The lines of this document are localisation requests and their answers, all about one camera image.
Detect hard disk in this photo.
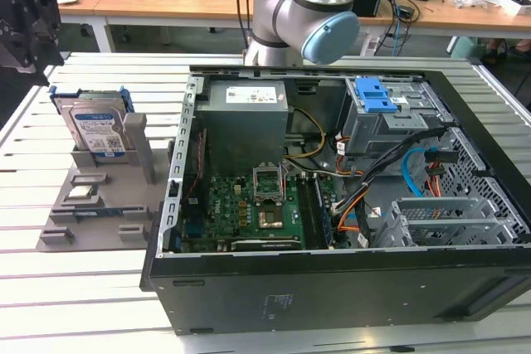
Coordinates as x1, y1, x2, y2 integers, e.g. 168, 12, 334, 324
48, 85, 130, 160

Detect grey disk bay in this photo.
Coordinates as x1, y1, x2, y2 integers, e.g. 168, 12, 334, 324
373, 196, 519, 250

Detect long wooden desk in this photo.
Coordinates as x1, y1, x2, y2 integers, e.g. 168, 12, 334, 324
53, 0, 531, 40

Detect silver CPU chip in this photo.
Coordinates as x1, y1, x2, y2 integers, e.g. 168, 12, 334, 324
68, 186, 95, 200

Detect grey parts rack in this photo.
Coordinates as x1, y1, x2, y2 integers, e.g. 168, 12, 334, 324
36, 112, 175, 252

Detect loose RAM stick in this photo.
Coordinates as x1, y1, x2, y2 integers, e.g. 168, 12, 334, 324
73, 206, 125, 219

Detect grey power supply unit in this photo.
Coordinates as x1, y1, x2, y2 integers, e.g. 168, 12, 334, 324
194, 80, 290, 179

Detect green motherboard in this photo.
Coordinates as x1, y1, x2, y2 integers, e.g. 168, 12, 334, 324
180, 173, 333, 254

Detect open socket cover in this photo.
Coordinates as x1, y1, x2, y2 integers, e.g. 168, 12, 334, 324
251, 161, 285, 206

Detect CPU socket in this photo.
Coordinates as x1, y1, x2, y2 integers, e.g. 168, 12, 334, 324
256, 209, 285, 230

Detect black graphics card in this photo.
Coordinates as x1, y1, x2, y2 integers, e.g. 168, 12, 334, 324
230, 236, 304, 252

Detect white power strip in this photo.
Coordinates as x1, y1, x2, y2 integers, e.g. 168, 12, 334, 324
359, 36, 381, 56

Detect installed RAM stick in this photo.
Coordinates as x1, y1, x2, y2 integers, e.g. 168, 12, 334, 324
311, 174, 335, 246

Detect blue drive cage latch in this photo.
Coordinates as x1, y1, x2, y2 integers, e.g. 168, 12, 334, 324
354, 75, 393, 114

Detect grey drive cage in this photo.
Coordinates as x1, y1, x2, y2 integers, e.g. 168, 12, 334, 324
342, 76, 455, 160

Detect black open PC case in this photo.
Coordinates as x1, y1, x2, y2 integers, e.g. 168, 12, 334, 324
139, 64, 531, 337

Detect teal bin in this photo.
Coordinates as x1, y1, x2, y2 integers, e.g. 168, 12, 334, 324
450, 35, 485, 61

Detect white box with black insert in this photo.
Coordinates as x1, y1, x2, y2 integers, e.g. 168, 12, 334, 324
497, 0, 531, 17

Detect yellow power wires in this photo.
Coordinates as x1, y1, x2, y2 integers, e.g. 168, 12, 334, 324
284, 108, 327, 160

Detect orange data wire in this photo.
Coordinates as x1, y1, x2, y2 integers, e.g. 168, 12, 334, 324
336, 198, 368, 234

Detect black cable bundle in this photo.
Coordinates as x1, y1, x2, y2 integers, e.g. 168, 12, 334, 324
331, 125, 461, 214

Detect blue data wire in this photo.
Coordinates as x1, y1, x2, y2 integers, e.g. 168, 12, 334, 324
401, 147, 428, 197

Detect disk power wire with connectors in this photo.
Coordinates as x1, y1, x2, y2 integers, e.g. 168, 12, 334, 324
423, 149, 460, 197

